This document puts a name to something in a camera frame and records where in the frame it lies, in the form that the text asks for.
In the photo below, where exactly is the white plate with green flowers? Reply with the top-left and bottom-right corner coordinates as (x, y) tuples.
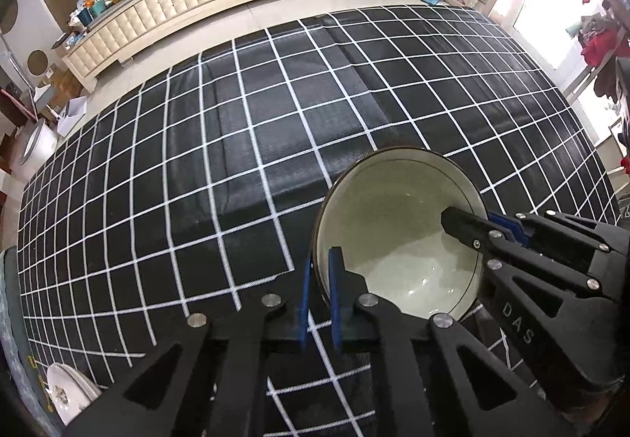
(46, 363), (102, 427)

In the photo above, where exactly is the patterned bowl with pale inside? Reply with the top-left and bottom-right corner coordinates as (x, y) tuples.
(311, 147), (490, 322)

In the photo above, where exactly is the white basin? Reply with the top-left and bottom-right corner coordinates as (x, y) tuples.
(10, 119), (57, 167)

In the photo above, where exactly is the red garment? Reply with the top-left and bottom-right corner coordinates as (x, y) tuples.
(581, 26), (626, 68)

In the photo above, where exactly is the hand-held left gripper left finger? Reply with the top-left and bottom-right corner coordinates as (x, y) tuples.
(64, 252), (313, 437)

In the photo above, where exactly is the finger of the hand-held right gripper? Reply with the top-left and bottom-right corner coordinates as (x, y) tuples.
(489, 209), (630, 305)
(441, 206), (622, 386)

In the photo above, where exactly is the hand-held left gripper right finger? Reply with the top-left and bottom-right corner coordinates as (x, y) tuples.
(329, 247), (576, 437)

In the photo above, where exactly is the black white checked tablecloth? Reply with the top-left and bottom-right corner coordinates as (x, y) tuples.
(17, 6), (621, 437)

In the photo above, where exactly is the cream tufted cabinet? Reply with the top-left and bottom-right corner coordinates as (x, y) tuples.
(64, 0), (333, 93)

